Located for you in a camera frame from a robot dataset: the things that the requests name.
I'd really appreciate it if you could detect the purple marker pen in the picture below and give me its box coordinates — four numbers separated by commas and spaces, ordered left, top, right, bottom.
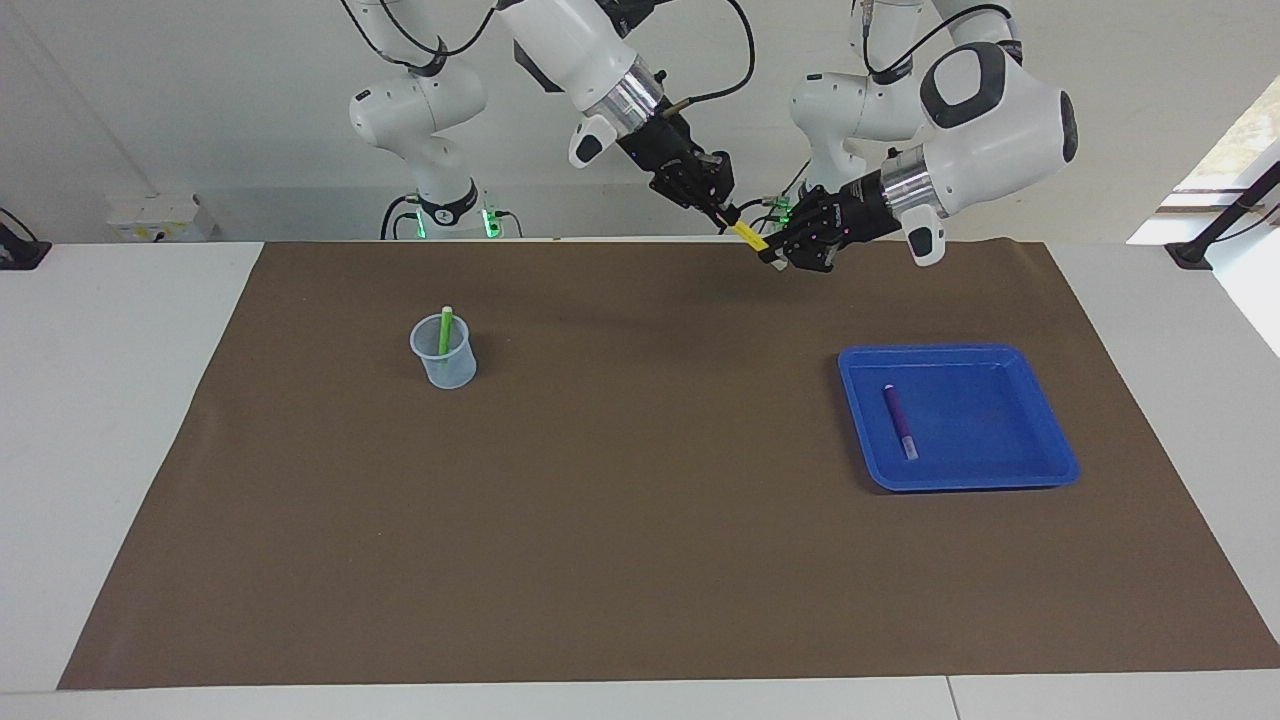
883, 384, 919, 461

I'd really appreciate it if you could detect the blue plastic tray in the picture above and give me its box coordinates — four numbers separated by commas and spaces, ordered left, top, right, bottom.
837, 343, 1081, 493

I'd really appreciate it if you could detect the brown table mat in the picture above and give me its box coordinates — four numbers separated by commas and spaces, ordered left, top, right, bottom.
57, 238, 1280, 691

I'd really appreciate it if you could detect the translucent pale blue pen cup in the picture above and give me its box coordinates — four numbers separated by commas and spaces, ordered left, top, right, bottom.
409, 313, 478, 390

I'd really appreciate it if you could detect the bright window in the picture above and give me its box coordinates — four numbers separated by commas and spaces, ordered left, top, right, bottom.
1172, 75, 1280, 211

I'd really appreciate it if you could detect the white power strip box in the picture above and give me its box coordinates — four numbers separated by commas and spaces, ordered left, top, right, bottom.
107, 195, 217, 243

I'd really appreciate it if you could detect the black left base cable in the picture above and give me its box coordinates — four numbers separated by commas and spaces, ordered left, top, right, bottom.
718, 160, 813, 237

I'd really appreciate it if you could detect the black base cable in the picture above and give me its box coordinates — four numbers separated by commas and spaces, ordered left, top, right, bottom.
718, 160, 813, 237
379, 195, 426, 242

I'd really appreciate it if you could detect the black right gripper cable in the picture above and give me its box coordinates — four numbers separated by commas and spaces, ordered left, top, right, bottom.
662, 0, 757, 111

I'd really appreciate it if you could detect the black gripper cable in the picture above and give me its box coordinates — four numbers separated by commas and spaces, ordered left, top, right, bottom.
662, 0, 757, 111
858, 0, 1017, 87

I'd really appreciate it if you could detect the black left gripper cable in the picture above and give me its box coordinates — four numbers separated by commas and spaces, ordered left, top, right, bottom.
858, 0, 1017, 87

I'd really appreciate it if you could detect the black right base cable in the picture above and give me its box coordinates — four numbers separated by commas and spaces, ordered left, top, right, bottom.
379, 195, 426, 242

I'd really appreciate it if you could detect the black camera stand pole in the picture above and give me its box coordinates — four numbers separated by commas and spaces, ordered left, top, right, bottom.
1164, 160, 1280, 271

